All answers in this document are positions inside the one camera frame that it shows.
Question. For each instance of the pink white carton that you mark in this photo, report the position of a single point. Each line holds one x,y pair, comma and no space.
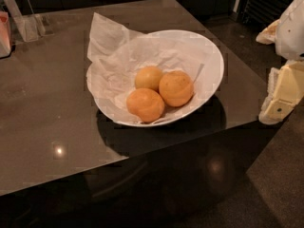
5,35

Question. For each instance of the white crumpled paper liner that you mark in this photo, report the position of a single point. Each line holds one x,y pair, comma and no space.
118,53

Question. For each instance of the white bowl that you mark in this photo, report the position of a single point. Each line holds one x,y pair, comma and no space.
204,87

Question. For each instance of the dark slatted appliance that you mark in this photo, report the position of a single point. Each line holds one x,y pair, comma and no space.
262,12

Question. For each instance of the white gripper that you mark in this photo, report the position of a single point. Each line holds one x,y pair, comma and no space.
291,35

